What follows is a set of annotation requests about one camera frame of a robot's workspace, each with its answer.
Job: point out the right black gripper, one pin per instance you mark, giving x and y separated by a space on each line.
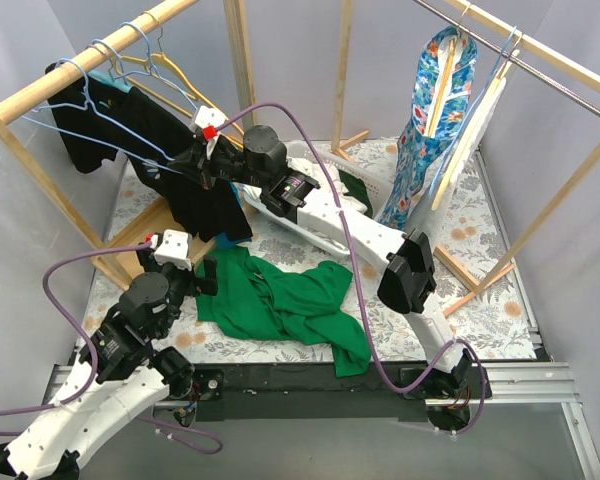
198 160

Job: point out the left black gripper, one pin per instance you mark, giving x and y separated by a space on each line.
195 279

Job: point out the teal t shirt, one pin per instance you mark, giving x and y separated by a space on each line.
221 240

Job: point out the bright green t shirt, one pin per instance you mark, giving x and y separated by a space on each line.
258 301

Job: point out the black t shirt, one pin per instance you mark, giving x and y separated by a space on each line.
202 212

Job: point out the teal plastic hanger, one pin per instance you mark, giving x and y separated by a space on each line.
106 79

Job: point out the green and white raglan shirt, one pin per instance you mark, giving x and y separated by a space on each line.
356 189

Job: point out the white t shirt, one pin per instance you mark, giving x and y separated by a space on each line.
312 169

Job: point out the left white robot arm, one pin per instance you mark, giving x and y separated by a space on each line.
116 376

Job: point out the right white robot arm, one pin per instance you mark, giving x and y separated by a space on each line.
407 285

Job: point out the cream wooden hanger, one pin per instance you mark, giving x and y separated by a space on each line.
471 132

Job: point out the wooden clothes rack left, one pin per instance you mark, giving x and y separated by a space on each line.
21 102

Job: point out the wooden clothes rack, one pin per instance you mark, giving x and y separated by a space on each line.
21 102
536 141

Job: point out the floral patterned table mat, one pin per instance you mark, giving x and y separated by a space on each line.
496 323

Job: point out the white plastic laundry basket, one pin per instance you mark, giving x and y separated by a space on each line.
319 222

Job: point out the white fleece garment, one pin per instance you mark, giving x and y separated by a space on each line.
423 219

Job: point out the blue floral garment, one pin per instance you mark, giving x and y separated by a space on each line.
416 151

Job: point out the wooden clothes rack right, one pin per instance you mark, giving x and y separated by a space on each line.
536 141

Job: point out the metal hanging rod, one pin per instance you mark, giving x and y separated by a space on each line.
527 43

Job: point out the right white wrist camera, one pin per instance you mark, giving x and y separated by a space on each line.
208 120

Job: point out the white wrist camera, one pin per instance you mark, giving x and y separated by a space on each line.
168 247
208 120

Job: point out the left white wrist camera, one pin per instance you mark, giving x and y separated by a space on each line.
168 247

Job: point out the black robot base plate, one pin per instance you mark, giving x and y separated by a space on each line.
283 391

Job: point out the blue wire hanger right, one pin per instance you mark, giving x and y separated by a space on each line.
505 50

